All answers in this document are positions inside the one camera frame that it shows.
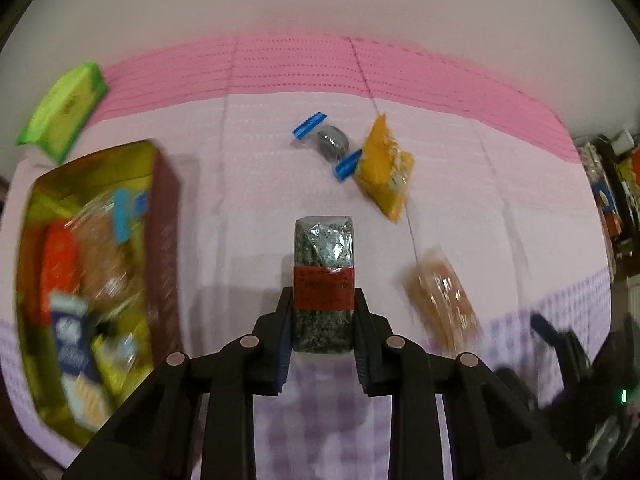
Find grey seaweed snack packet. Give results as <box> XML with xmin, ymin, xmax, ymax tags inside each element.
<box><xmin>293</xmin><ymin>216</ymin><xmax>355</xmax><ymax>354</ymax></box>

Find blue soda cracker packet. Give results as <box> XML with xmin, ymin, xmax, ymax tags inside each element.
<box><xmin>49</xmin><ymin>290</ymin><xmax>113</xmax><ymax>432</ymax></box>

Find yellow blue candy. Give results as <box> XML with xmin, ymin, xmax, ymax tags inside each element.
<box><xmin>292</xmin><ymin>112</ymin><xmax>362</xmax><ymax>182</ymax></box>

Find orange crispy bar packet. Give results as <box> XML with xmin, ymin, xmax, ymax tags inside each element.
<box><xmin>404</xmin><ymin>246</ymin><xmax>482</xmax><ymax>356</ymax></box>

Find pink purple checked tablecloth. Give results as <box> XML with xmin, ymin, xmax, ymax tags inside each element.
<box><xmin>0</xmin><ymin>32</ymin><xmax>614</xmax><ymax>480</ymax></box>

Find gold metal tin box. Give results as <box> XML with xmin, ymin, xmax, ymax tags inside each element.
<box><xmin>15</xmin><ymin>140</ymin><xmax>182</xmax><ymax>446</ymax></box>

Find clear wrapped peanut bar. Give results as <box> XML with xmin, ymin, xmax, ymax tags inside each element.
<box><xmin>66</xmin><ymin>188</ymin><xmax>143</xmax><ymax>313</ymax></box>

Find cluttered shelf items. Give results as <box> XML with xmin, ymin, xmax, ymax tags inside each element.
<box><xmin>576</xmin><ymin>131</ymin><xmax>639</xmax><ymax>280</ymax></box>

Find yellow snack packet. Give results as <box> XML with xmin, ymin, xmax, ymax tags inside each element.
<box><xmin>354</xmin><ymin>114</ymin><xmax>414</xmax><ymax>222</ymax></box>

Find red snack packet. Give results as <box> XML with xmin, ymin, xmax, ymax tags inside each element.
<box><xmin>39</xmin><ymin>220</ymin><xmax>80</xmax><ymax>318</ymax></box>

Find green tissue pack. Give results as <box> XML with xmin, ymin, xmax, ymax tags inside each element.
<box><xmin>16</xmin><ymin>61</ymin><xmax>110</xmax><ymax>165</ymax></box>

